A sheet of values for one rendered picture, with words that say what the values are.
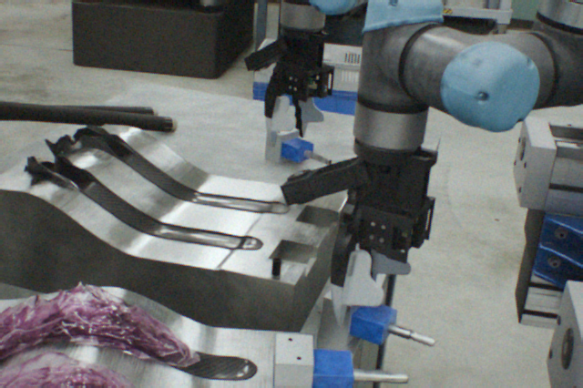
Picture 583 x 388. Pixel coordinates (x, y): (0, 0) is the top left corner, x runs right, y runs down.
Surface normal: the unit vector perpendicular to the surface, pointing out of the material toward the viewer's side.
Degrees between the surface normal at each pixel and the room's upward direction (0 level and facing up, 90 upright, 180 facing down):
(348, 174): 90
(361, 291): 75
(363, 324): 90
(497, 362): 0
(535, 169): 90
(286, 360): 0
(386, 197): 90
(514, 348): 0
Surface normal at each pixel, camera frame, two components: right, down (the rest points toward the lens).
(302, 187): -0.44, 0.33
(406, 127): 0.29, 0.41
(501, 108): 0.52, 0.38
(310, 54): -0.66, 0.26
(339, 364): 0.07, -0.91
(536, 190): -0.18, 0.39
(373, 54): -0.85, 0.15
